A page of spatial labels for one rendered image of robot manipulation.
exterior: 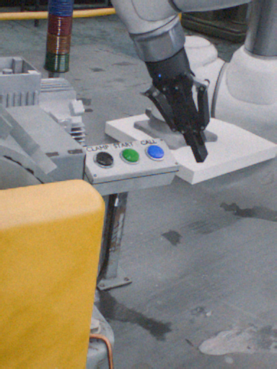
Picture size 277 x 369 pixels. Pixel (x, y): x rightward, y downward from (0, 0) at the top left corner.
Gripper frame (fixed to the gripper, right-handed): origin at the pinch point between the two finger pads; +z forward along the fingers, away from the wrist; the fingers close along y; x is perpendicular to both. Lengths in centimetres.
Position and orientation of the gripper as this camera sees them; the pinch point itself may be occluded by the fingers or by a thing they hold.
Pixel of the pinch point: (197, 144)
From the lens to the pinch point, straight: 118.2
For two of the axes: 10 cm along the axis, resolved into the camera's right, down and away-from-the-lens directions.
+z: 3.5, 7.7, 5.4
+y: -8.4, 0.0, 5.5
